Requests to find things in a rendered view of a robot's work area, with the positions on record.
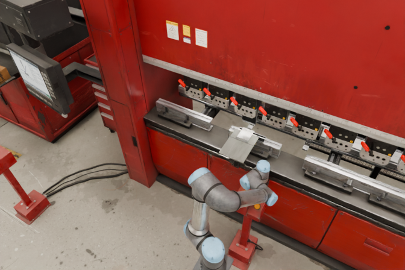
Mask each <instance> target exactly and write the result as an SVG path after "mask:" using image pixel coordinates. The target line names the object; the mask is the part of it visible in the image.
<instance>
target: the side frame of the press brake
mask: <svg viewBox="0 0 405 270"><path fill-rule="evenodd" d="M80 4H81V8H82V11H83V15H84V18H85V21H86V25H87V29H88V32H89V36H90V39H91V43H92V46H93V50H94V53H95V57H96V61H97V64H98V67H99V71H100V74H101V78H102V82H103V85H104V88H105V93H106V95H107V99H108V103H109V106H110V110H111V114H112V116H113V120H114V123H115V127H116V131H117V134H118V138H119V142H120V144H121V148H122V152H123V155H124V159H125V163H126V166H127V169H128V173H129V176H130V179H133V180H135V181H137V182H138V183H140V184H142V185H144V186H146V187H147V188H150V187H151V186H152V185H153V184H154V182H155V181H156V177H157V176H158V174H159V172H158V170H157V168H156V167H155V165H154V163H153V161H152V155H151V149H150V145H149V139H148V133H147V129H146V123H145V121H144V120H143V117H144V116H145V115H146V114H147V113H148V112H149V111H150V110H152V109H153V108H154V107H155V106H156V103H155V102H156V101H158V100H159V98H161V99H164V100H166V101H169V102H172V103H174V104H177V105H180V106H182V107H185V108H188V109H190V110H193V102H192V99H189V98H187V97H184V96H181V95H179V90H178V86H179V85H180V83H179V82H178V80H179V79H181V80H182V81H184V77H183V75H182V74H178V73H176V72H173V71H169V70H167V69H163V68H161V67H158V66H154V65H152V64H149V63H145V62H143V56H142V49H141V45H140V38H139V30H138V26H137V19H136V12H135V8H134V1H133V0H80Z"/></svg>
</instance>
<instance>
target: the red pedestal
mask: <svg viewBox="0 0 405 270"><path fill-rule="evenodd" d="M16 162H17V160H16V159H15V157H14V155H13V154H12V153H11V152H10V151H9V150H7V149H5V148H3V147H2V146H0V175H1V174H3V175H4V177H5V178H6V179H7V181H8V182H9V183H10V185H11V186H12V188H13V189H14V190H15V192H16V193H17V194H18V195H19V197H20V199H21V201H20V202H18V203H17V204H16V205H15V206H14V207H13V208H14V209H15V211H17V213H16V214H15V216H16V217H17V218H19V219H20V220H21V221H23V222H24V223H26V224H27V225H31V224H32V223H33V222H34V221H35V220H36V219H37V218H38V217H39V216H40V215H41V214H42V213H43V212H44V211H45V210H46V209H47V208H48V207H49V206H50V205H51V203H49V201H48V199H47V198H46V197H45V196H44V195H42V194H41V193H39V192H38V191H36V190H34V189H33V190H32V191H31V192H30V193H29V194H27V193H26V192H25V191H24V189H23V188H22V186H21V185H20V184H19V182H18V181H17V179H16V178H15V176H14V175H13V173H12V172H11V170H10V169H9V168H10V167H11V166H13V165H14V164H15V163H16Z"/></svg>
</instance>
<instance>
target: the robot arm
mask: <svg viewBox="0 0 405 270"><path fill-rule="evenodd" d="M269 171H270V164H269V162H267V161H266V160H260V161H258V163H257V166H256V167H255V168H254V169H253V170H251V171H250V172H249V173H247V174H246V175H244V176H243V177H242V178H241V179H240V185H241V186H242V187H243V188H244V189H245V190H244V191H240V192H236V191H234V190H228V189H227V188H226V187H225V186H224V185H223V184H222V183H221V182H220V181H219V180H218V179H217V178H216V177H215V176H214V175H213V174H212V173H211V171H210V170H208V169H207V168H199V169H197V170H196V171H195V172H193V173H192V174H191V176H190V177H189V179H188V183H189V185H190V186H191V187H192V197H193V199H194V201H193V212H192V218H190V219H189V220H188V221H187V222H186V224H185V225H184V233H185V235H186V237H187V238H188V239H189V240H190V241H191V243H192V244H193V246H194V247H195V248H196V250H197V251H198V252H199V253H200V255H201V256H202V257H201V260H200V263H199V268H200V270H226V267H227V263H226V260H225V257H224V254H225V249H224V244H223V243H222V241H221V240H220V239H218V238H217V237H214V235H212V233H211V232H210V231H209V227H210V226H209V222H208V217H209V210H210V208H212V209H214V210H217V211H220V212H235V211H237V210H239V209H240V208H242V207H247V206H252V205H255V204H261V203H266V204H267V205H268V206H272V205H274V204H275V202H276V201H277V200H278V196H277V195H276V194H275V193H274V192H273V191H272V190H271V189H270V188H269V187H268V184H269V180H268V178H269ZM249 189H251V190H249Z"/></svg>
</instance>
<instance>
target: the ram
mask: <svg viewBox="0 0 405 270"><path fill-rule="evenodd" d="M133 1H134V8H135V12H136V19H137V26H138V30H139V38H140V45H141V49H142V55H145V56H148V57H151V58H155V59H158V60H161V61H164V62H167V63H170V64H174V65H176V66H179V67H182V68H185V69H189V70H192V71H195V72H198V73H201V74H204V75H208V76H210V77H213V78H217V79H219V80H223V81H226V82H229V83H232V84H235V85H238V86H242V87H245V88H247V89H251V90H254V91H256V92H260V93H264V94H266V95H269V96H273V97H276V98H279V99H282V100H285V101H288V102H292V103H294V104H298V105H301V106H303V107H307V108H311V109H313V110H316V111H320V112H322V113H325V114H328V115H332V116H335V117H337V118H341V119H345V120H347V121H350V122H354V123H356V124H359V125H363V126H366V127H369V128H372V129H375V130H378V131H382V132H384V133H388V134H391V135H393V136H397V137H400V138H403V139H405V0H133ZM167 20H168V21H170V22H175V23H177V24H178V38H179V40H176V39H172V38H169V37H168V32H167V24H166V21H167ZM183 25H187V26H190V37H189V36H185V35H183ZM195 28H198V29H201V30H205V31H207V48H205V47H202V46H198V45H196V44H195ZM184 37H187V38H190V43H187V42H184ZM143 62H145V63H149V64H152V65H154V66H158V67H160V68H163V69H167V70H169V71H173V72H176V73H178V74H182V75H185V76H187V77H191V78H194V79H196V80H200V81H203V82H205V83H209V84H212V85H214V86H218V87H221V88H224V89H227V90H230V91H233V92H236V93H240V94H242V95H245V96H249V97H251V98H254V99H258V100H260V101H263V102H267V103H269V104H272V105H276V106H278V107H281V108H285V109H287V110H290V111H294V112H296V113H299V114H302V115H305V116H308V117H311V118H314V119H317V120H320V121H323V122H326V123H329V124H332V125H335V126H338V127H341V128H344V129H347V130H350V131H353V132H356V133H359V134H362V135H365V136H368V137H372V138H374V139H377V140H381V141H383V142H386V143H390V144H392V145H395V146H399V147H402V148H405V144H403V143H400V142H396V141H394V140H391V139H387V138H385V137H381V136H378V135H376V134H372V133H369V132H367V131H363V130H360V129H357V128H354V127H351V126H348V125H345V124H342V123H339V122H336V121H332V120H329V119H326V118H323V117H320V116H317V115H314V114H311V113H308V112H306V111H302V110H299V109H296V108H293V107H289V106H287V105H284V104H280V103H278V102H275V101H271V100H269V99H266V98H262V97H259V96H256V95H253V94H250V93H247V92H244V91H241V90H238V89H235V88H232V87H228V86H225V85H223V84H219V83H216V82H214V81H210V80H207V79H205V78H201V77H198V76H195V75H192V74H188V73H186V72H183V71H179V70H177V69H174V68H171V67H168V66H164V65H162V64H158V63H155V62H153V61H149V60H146V59H144V58H143Z"/></svg>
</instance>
